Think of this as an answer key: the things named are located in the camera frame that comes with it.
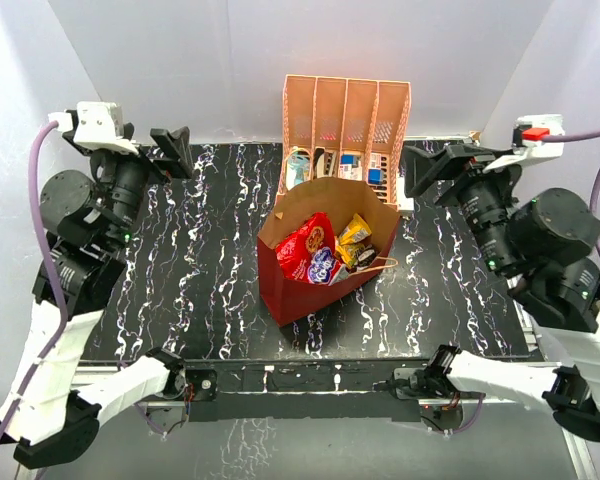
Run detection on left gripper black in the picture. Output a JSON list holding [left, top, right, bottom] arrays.
[[93, 123, 191, 247]]

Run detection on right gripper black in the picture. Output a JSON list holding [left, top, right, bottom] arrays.
[[400, 143, 528, 274]]

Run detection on yellow snack packet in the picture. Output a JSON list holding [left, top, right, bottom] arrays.
[[335, 214, 372, 269]]

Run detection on red paper bag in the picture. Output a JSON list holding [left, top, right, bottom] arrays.
[[257, 177, 400, 327]]

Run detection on red cookie snack bag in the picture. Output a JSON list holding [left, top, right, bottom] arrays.
[[276, 212, 349, 286]]

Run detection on purple brown candy packet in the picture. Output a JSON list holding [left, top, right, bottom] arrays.
[[348, 245, 377, 272]]

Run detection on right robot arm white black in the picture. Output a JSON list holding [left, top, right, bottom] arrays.
[[388, 144, 600, 443]]

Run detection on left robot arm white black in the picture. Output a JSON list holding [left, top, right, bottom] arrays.
[[0, 124, 192, 479]]

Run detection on white box beside organizer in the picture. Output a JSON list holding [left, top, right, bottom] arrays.
[[395, 171, 414, 219]]

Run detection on blue eraser block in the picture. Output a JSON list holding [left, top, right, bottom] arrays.
[[367, 168, 385, 186]]

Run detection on white red card box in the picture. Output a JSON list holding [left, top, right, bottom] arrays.
[[338, 154, 363, 181]]

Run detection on pink desk organizer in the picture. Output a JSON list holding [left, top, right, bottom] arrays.
[[276, 74, 412, 211]]

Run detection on black stapler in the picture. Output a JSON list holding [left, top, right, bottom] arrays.
[[313, 148, 337, 178]]

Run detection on blue tape dispenser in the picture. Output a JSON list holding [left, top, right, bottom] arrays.
[[286, 151, 311, 190]]

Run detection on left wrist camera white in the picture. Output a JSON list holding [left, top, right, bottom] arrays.
[[49, 101, 138, 156]]

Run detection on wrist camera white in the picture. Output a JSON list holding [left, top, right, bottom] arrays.
[[484, 114, 565, 171], [49, 101, 138, 156]]

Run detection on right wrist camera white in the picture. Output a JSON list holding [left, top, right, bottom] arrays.
[[484, 114, 565, 171]]

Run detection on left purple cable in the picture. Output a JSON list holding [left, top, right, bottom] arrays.
[[0, 119, 71, 471]]

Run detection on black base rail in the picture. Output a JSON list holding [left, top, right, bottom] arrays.
[[186, 359, 451, 422]]

